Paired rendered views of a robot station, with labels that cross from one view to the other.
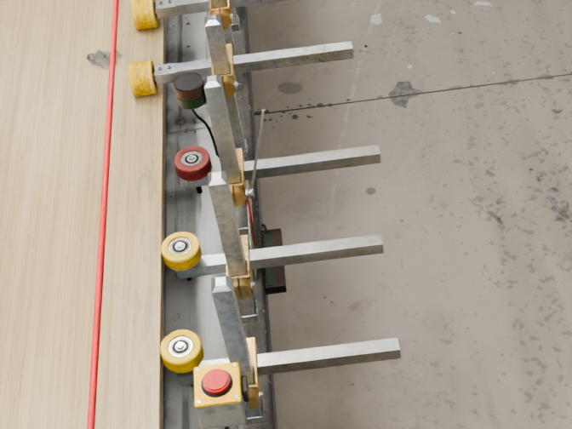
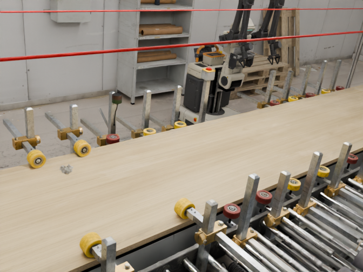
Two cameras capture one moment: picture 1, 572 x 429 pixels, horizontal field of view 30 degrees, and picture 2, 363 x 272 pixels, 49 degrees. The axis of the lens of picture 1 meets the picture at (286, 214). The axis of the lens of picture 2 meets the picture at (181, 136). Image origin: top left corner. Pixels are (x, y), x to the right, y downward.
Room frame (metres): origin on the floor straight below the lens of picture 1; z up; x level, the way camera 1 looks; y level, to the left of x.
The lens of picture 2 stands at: (2.87, 1.99, 1.99)
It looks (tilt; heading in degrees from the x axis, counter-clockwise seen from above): 26 degrees down; 226
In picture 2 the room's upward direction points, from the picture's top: 7 degrees clockwise
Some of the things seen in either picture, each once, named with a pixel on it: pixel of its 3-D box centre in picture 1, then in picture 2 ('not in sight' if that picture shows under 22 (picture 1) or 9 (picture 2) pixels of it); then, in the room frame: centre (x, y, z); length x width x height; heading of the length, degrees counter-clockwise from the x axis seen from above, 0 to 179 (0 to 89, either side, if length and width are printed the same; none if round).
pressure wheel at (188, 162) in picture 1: (195, 174); (112, 144); (1.69, 0.19, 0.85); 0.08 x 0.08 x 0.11
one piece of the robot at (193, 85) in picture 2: not in sight; (211, 83); (-0.37, -0.96, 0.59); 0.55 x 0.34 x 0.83; 177
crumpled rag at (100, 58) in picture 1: (103, 54); (66, 168); (2.09, 0.38, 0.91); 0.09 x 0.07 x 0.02; 57
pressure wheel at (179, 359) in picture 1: (185, 361); (179, 130); (1.19, 0.24, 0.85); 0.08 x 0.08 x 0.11
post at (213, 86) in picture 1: (229, 162); (112, 128); (1.65, 0.10, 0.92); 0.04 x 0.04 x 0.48; 87
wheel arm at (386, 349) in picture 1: (288, 361); (162, 125); (1.18, 0.04, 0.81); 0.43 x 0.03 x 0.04; 87
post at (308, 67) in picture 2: not in sight; (302, 90); (-0.35, 0.20, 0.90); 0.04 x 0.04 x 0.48; 87
